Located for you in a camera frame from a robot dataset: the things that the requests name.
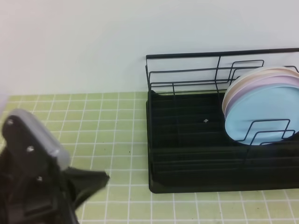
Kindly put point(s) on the pink plate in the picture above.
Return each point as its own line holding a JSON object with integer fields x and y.
{"x": 260, "y": 81}

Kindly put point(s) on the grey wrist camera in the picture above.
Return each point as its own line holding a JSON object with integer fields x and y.
{"x": 31, "y": 144}

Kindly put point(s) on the black wire dish rack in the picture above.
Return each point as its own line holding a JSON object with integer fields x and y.
{"x": 188, "y": 147}

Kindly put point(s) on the cream plate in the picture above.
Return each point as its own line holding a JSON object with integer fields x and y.
{"x": 249, "y": 75}

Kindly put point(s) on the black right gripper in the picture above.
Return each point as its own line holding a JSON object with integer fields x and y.
{"x": 49, "y": 197}

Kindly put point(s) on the light blue plate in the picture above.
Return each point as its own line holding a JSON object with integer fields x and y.
{"x": 264, "y": 115}

